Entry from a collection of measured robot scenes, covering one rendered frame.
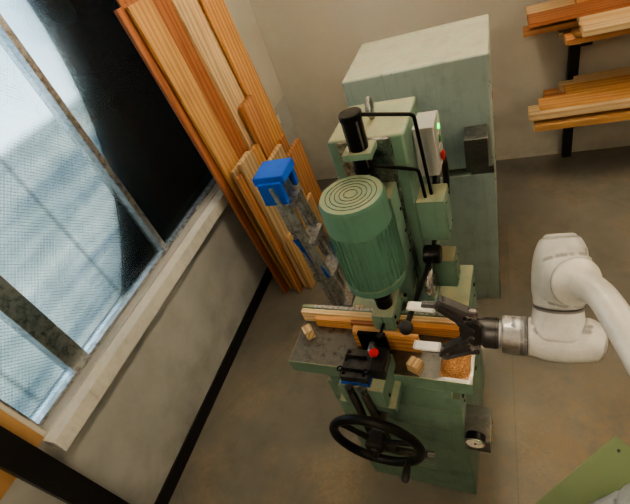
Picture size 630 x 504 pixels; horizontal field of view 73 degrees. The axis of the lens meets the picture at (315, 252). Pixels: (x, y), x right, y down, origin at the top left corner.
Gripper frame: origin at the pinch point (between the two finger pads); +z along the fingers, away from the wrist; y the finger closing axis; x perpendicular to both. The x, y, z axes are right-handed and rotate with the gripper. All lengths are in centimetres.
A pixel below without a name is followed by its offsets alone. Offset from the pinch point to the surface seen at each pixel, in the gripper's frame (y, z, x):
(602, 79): -11, -69, -241
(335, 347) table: -23.9, 31.9, -11.0
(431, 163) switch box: 28.2, -0.8, -38.8
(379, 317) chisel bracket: -10.2, 14.6, -12.9
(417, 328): -19.0, 4.9, -18.5
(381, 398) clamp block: -24.1, 11.4, 6.0
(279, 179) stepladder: 11, 74, -74
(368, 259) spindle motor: 17.2, 11.1, -5.4
